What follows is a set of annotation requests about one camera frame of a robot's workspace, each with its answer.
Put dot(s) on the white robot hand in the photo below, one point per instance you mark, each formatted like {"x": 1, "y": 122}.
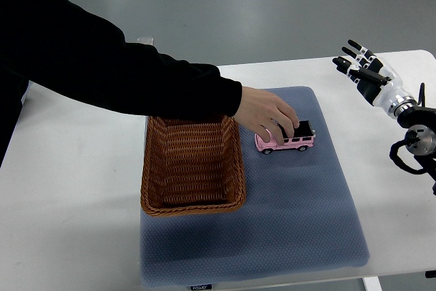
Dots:
{"x": 390, "y": 96}

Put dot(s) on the pink toy car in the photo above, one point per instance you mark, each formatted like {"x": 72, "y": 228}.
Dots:
{"x": 302, "y": 139}

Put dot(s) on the black sleeved forearm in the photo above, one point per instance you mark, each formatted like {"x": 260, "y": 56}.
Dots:
{"x": 68, "y": 50}

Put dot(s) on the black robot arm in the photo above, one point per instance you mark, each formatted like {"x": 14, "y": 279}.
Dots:
{"x": 415, "y": 153}

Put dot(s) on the brown wicker basket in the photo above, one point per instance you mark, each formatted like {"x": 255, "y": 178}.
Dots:
{"x": 192, "y": 168}

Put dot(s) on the person's bare hand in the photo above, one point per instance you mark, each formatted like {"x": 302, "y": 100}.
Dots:
{"x": 262, "y": 112}

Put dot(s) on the blue-grey textured mat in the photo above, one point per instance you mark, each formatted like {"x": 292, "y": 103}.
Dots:
{"x": 298, "y": 217}

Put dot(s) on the white table leg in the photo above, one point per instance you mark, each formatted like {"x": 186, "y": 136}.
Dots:
{"x": 372, "y": 283}

